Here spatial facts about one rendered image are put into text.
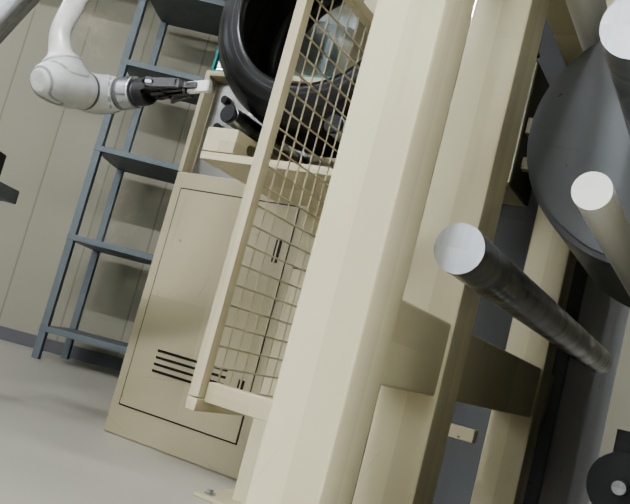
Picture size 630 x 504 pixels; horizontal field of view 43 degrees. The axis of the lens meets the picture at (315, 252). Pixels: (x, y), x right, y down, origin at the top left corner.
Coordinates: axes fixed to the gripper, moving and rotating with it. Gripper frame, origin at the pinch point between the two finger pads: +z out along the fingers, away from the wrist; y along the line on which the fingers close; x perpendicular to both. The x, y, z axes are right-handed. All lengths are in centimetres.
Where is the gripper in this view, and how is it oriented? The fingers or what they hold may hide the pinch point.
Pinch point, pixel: (199, 86)
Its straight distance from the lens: 211.4
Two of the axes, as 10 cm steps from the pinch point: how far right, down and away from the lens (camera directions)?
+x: -1.3, 9.7, -1.9
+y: 4.5, 2.3, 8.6
